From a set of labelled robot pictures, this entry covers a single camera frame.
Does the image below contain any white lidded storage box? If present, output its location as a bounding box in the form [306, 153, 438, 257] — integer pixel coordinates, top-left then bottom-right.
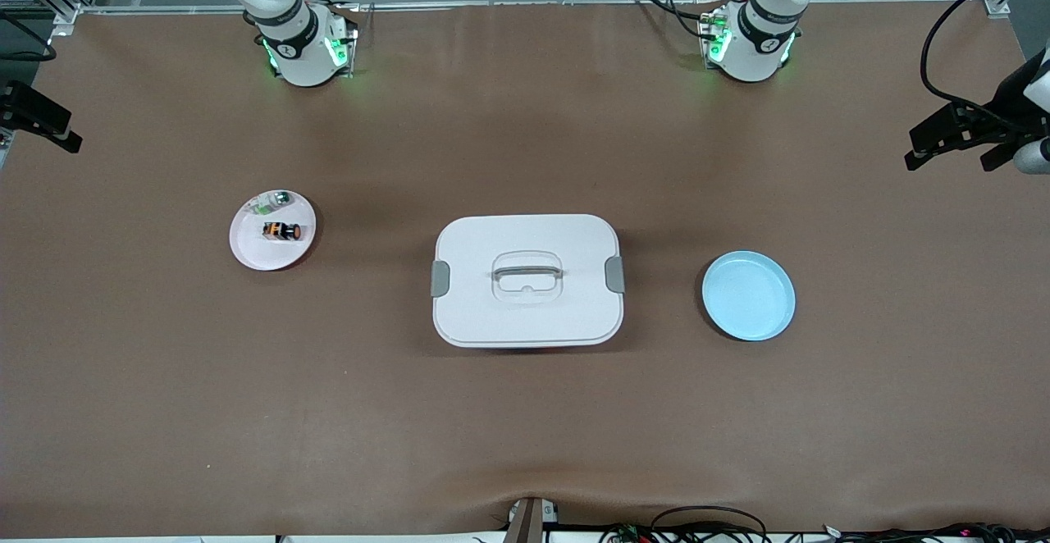
[431, 214, 626, 349]

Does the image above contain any pink round plate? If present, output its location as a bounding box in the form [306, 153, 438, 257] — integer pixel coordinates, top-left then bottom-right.
[229, 190, 317, 272]

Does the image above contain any light blue round plate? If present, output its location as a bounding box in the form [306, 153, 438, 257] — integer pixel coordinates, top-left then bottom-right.
[701, 250, 797, 342]

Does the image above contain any brown table mat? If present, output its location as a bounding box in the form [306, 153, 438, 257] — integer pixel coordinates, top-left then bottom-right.
[0, 2, 1050, 537]

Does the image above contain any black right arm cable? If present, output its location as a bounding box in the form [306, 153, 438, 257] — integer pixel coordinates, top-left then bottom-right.
[0, 10, 57, 63]

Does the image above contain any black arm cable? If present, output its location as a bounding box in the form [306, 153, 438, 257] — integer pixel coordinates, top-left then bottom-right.
[920, 0, 1050, 130]
[0, 10, 57, 63]

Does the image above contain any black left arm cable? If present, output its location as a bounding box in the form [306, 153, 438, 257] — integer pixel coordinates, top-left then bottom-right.
[920, 0, 1050, 130]

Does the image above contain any green clear switch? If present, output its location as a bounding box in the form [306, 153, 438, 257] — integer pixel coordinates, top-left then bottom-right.
[251, 190, 294, 217]

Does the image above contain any black left base cable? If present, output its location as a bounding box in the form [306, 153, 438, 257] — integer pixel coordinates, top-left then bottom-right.
[629, 0, 724, 40]

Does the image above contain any tangled cable bundle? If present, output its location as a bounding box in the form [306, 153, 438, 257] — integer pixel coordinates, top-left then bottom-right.
[820, 522, 1050, 543]

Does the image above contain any black looped cable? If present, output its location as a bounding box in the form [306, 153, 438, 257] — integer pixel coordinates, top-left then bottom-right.
[651, 506, 769, 543]

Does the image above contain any metal table edge bracket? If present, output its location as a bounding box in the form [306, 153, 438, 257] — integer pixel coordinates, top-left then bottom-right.
[504, 498, 559, 543]

